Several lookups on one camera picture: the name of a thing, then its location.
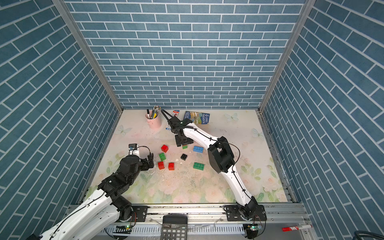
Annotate red lego brick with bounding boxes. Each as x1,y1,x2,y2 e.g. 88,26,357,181
168,163,175,171
161,145,169,153
158,162,165,170

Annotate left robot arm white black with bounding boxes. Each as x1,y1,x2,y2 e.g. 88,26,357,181
27,150,154,240

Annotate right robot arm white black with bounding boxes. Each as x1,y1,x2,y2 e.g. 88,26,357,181
163,111,267,222

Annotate green lego brick left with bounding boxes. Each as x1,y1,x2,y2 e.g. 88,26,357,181
159,153,167,161

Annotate blue long lego brick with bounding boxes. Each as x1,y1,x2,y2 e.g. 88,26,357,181
193,146,204,153

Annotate green long lego brick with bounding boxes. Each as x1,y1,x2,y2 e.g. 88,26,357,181
193,162,205,171

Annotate white red pen box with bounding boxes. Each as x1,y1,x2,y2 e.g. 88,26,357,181
166,110,180,130

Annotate pink pen holder cup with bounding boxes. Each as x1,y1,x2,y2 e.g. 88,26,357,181
145,114,162,130

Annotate pens in cup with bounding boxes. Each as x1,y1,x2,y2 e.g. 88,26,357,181
146,105,161,120

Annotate black calculator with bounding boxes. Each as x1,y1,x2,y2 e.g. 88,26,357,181
161,214,188,240

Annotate red white marker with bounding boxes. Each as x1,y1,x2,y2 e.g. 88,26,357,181
282,224,313,232

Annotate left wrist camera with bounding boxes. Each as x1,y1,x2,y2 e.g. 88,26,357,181
129,144,138,155

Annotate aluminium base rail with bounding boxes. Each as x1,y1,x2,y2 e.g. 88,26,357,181
53,202,316,240

